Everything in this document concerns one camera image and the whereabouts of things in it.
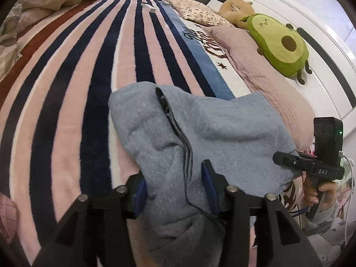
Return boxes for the pink pillow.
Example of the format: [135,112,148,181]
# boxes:
[210,26,316,151]

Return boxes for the green avocado plush toy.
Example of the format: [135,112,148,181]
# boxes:
[241,13,313,85]

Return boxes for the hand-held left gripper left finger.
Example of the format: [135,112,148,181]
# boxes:
[32,174,148,267]

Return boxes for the floral pillow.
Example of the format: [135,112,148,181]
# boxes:
[163,0,235,28]

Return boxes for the orange plush toy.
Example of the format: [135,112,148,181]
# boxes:
[218,0,255,30]

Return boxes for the pink quilted cushion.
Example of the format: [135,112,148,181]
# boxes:
[0,193,19,240]

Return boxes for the person's right hand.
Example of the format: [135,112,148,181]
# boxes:
[303,176,339,212]

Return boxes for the striped printed blanket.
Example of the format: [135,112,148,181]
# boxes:
[0,0,303,256]

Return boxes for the white cable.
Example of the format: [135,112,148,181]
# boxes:
[339,151,356,244]

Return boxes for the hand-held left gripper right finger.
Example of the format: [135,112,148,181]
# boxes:
[201,159,324,267]

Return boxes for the person's patterned pajamas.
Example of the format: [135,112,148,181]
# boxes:
[303,220,355,267]

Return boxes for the white headboard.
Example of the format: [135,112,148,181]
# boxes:
[206,0,356,145]

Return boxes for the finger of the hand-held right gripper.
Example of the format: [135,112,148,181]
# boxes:
[273,151,306,171]

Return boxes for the person's right forearm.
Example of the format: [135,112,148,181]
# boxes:
[303,202,347,237]

